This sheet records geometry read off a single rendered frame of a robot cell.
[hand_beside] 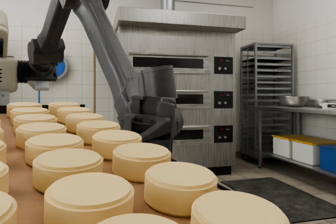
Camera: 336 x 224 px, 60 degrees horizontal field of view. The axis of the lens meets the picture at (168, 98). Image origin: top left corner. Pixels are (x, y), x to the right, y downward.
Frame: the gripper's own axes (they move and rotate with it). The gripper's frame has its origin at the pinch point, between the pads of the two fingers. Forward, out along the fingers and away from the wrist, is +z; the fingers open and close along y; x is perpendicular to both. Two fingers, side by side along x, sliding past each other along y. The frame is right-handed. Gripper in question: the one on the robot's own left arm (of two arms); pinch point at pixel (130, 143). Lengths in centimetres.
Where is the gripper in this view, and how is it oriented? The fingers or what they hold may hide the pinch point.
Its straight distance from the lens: 35.2
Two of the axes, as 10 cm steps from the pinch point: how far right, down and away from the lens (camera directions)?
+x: -9.7, -0.8, 2.2
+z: -2.3, 0.6, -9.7
